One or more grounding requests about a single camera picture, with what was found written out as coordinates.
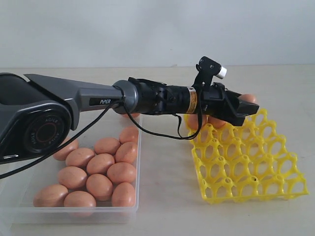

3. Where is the brown egg middle right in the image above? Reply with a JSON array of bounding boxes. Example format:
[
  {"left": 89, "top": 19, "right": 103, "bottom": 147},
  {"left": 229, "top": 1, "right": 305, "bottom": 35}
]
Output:
[{"left": 115, "top": 142, "right": 138, "bottom": 164}]

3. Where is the brown egg far corner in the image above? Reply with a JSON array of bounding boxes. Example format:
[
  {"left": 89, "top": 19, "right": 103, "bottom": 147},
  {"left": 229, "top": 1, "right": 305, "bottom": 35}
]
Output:
[{"left": 122, "top": 113, "right": 140, "bottom": 118}]

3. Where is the brown egg lower left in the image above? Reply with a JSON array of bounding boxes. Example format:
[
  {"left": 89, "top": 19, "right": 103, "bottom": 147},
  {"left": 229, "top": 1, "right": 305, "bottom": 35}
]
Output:
[{"left": 57, "top": 166, "right": 88, "bottom": 190}]

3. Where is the yellow plastic egg tray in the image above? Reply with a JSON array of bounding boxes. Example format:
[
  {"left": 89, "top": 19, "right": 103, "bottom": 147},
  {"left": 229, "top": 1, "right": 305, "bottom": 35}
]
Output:
[{"left": 191, "top": 109, "right": 309, "bottom": 204}]

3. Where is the brown egg middle row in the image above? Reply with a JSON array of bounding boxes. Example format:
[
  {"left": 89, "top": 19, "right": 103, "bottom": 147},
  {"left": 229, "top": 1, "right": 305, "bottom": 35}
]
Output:
[{"left": 94, "top": 137, "right": 121, "bottom": 155}]

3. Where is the brown egg far right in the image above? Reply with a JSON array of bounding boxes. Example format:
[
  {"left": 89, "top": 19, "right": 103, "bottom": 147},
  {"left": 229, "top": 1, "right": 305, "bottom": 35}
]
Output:
[{"left": 119, "top": 126, "right": 139, "bottom": 144}]

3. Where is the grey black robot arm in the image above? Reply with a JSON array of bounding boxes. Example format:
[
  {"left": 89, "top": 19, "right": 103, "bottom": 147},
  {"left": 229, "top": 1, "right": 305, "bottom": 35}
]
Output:
[{"left": 0, "top": 73, "right": 258, "bottom": 164}]

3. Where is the brown egg near right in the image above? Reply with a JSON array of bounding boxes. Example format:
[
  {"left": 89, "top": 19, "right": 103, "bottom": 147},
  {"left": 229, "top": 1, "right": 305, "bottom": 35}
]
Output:
[{"left": 111, "top": 182, "right": 135, "bottom": 207}]

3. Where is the brown egg centre right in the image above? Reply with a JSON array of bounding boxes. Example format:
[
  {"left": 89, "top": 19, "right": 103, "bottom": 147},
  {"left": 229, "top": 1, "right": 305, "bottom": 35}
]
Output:
[{"left": 106, "top": 162, "right": 136, "bottom": 184}]

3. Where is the brown egg placed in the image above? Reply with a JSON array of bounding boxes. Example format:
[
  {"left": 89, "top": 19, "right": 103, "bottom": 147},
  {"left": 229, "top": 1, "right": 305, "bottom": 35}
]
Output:
[
  {"left": 207, "top": 116, "right": 226, "bottom": 129},
  {"left": 239, "top": 94, "right": 256, "bottom": 104},
  {"left": 187, "top": 114, "right": 208, "bottom": 130}
]

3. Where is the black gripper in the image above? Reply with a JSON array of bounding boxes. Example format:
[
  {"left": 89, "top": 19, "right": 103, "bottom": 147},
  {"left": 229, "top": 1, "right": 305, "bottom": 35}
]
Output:
[{"left": 195, "top": 83, "right": 259, "bottom": 126}]

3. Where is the brown egg near centre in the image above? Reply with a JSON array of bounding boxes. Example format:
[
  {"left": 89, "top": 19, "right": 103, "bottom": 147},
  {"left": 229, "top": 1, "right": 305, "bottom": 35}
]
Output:
[{"left": 63, "top": 191, "right": 96, "bottom": 217}]

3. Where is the brown egg lower centre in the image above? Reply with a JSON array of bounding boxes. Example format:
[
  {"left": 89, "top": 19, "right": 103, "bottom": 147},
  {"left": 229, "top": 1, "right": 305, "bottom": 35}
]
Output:
[{"left": 86, "top": 174, "right": 113, "bottom": 201}]

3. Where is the clear plastic bin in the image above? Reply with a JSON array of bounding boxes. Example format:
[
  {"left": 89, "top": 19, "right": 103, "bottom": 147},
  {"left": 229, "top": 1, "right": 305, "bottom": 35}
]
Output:
[{"left": 0, "top": 112, "right": 142, "bottom": 224}]

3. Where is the brown egg near left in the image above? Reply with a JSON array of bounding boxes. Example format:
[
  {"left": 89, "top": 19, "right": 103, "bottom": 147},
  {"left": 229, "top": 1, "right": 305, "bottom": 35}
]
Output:
[{"left": 33, "top": 184, "right": 68, "bottom": 207}]

